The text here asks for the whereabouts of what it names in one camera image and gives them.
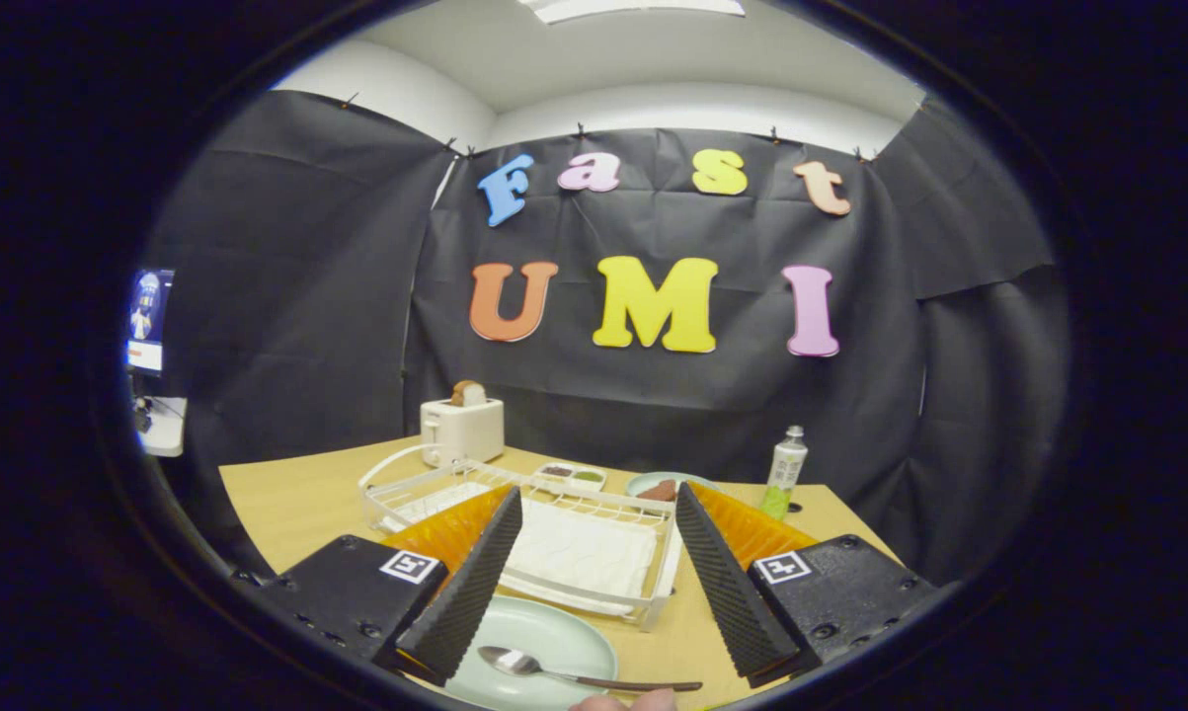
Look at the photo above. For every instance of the light green plate with food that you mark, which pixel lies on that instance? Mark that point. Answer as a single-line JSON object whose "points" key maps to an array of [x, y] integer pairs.
{"points": [[643, 484]]}

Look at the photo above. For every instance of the ceiling light panel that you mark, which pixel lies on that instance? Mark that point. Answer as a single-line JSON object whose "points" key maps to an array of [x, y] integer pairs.
{"points": [[633, 8]]}

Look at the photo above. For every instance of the small divided sauce dish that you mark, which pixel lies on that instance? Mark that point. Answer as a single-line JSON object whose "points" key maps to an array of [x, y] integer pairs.
{"points": [[571, 476]]}

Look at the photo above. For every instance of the white toaster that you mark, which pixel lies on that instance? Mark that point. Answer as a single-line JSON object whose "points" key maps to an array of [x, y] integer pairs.
{"points": [[465, 433]]}

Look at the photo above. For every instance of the toasted bread slice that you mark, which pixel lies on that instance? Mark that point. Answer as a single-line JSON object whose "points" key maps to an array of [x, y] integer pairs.
{"points": [[468, 393]]}

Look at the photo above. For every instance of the white side desk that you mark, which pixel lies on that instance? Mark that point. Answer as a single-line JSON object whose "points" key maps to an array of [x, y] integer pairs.
{"points": [[164, 430]]}

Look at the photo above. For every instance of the green tea bottle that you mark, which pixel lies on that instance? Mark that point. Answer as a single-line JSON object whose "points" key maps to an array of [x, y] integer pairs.
{"points": [[784, 469]]}

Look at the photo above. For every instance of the computer monitor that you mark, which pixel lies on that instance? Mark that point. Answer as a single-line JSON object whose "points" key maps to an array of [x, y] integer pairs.
{"points": [[149, 316]]}

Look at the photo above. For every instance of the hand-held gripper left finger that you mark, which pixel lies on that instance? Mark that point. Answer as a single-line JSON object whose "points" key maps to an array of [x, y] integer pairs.
{"points": [[465, 583]]}

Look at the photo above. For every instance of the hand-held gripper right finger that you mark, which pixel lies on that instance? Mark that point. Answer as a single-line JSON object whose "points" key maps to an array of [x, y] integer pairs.
{"points": [[737, 592]]}

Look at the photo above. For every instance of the black backdrop cloth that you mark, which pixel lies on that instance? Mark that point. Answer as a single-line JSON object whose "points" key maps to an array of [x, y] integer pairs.
{"points": [[307, 296]]}

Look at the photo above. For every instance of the brown sausages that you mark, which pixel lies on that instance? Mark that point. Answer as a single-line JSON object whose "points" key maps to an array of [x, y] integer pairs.
{"points": [[661, 491]]}

